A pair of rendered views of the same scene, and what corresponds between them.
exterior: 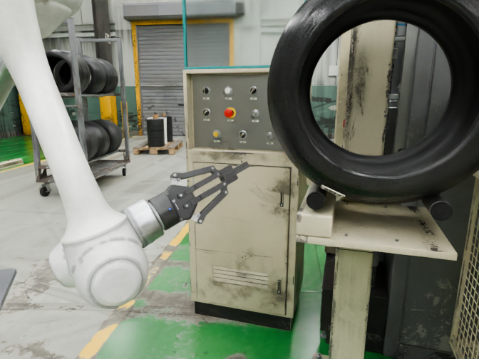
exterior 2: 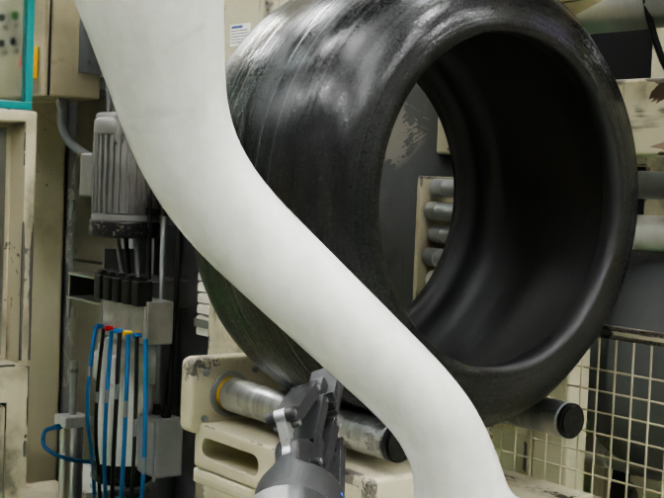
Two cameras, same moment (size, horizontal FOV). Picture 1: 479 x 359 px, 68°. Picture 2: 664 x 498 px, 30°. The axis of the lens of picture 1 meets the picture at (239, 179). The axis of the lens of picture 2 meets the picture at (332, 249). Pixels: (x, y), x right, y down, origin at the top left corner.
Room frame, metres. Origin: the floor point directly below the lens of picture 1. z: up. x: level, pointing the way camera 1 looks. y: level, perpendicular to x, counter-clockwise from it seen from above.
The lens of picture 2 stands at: (0.12, 0.95, 1.18)
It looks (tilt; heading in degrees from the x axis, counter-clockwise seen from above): 3 degrees down; 306
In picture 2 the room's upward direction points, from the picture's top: 2 degrees clockwise
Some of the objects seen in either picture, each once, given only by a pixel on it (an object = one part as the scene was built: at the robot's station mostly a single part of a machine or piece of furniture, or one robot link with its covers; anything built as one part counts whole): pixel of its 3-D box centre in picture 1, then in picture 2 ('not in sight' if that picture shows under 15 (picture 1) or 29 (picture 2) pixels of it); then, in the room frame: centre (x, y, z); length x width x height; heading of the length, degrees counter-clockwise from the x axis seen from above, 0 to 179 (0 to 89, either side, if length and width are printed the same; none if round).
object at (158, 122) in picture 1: (159, 132); not in sight; (7.55, 1.70, 0.38); 1.20 x 0.80 x 0.76; 0
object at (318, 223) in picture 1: (319, 205); (302, 468); (1.01, -0.24, 0.83); 0.36 x 0.09 x 0.06; 163
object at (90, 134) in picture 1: (83, 110); not in sight; (4.55, 1.98, 0.96); 1.36 x 0.71 x 1.92; 172
